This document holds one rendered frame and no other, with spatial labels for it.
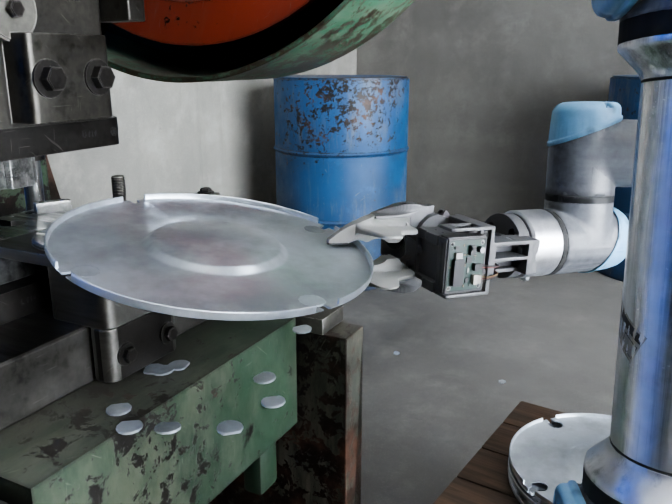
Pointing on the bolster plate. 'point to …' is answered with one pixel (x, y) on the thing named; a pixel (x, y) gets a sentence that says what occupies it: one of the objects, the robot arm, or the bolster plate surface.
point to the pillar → (35, 189)
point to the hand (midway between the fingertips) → (335, 252)
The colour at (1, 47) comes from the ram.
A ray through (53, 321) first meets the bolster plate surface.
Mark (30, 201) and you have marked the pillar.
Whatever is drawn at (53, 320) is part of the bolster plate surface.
